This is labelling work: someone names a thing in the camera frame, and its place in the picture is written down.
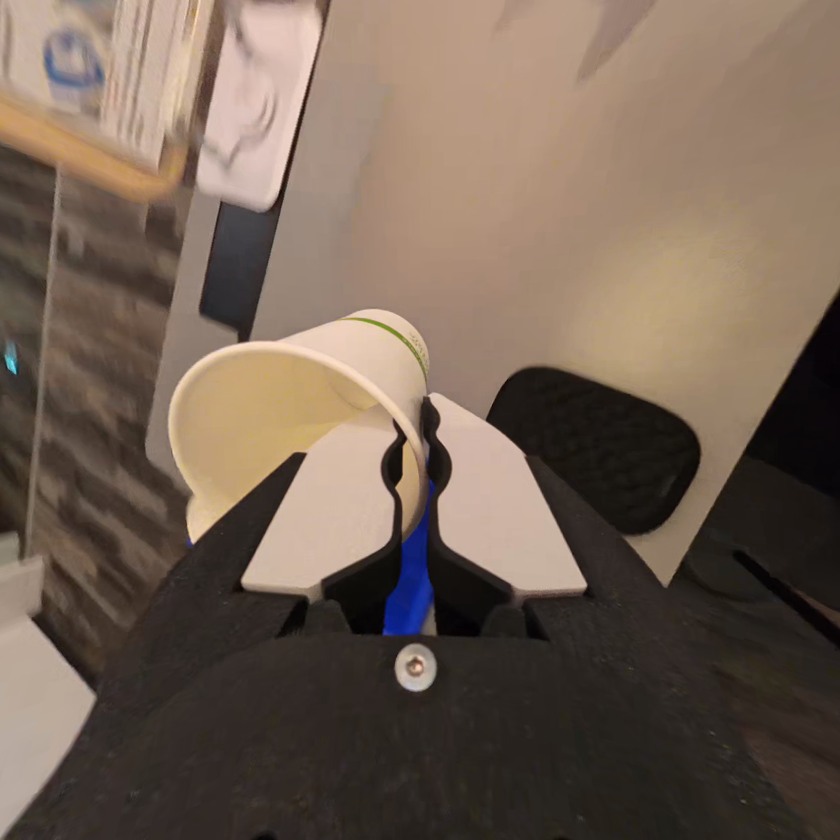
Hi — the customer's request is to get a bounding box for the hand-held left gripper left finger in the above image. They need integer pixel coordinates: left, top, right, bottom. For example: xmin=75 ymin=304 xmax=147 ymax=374
xmin=240 ymin=410 xmax=404 ymax=632

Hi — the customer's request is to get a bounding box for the blue plastic bin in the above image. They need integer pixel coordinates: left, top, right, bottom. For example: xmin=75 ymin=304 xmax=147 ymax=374
xmin=185 ymin=459 xmax=435 ymax=636

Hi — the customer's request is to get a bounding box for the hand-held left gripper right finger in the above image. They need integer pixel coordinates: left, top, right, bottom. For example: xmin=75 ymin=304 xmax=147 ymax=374
xmin=422 ymin=392 xmax=588 ymax=634

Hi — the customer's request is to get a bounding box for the black quilted wrist pad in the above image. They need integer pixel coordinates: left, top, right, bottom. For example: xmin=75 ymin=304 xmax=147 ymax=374
xmin=486 ymin=366 xmax=702 ymax=536

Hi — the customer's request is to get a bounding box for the white paper cup green stripe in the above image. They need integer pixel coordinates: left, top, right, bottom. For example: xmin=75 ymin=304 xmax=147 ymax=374
xmin=167 ymin=308 xmax=431 ymax=546

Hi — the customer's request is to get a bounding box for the black desk strip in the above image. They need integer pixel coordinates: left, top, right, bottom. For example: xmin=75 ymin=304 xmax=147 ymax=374
xmin=199 ymin=202 xmax=280 ymax=329

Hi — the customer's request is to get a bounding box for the printed instruction sheet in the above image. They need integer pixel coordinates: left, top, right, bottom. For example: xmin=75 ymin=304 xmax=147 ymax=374
xmin=0 ymin=0 xmax=217 ymax=165

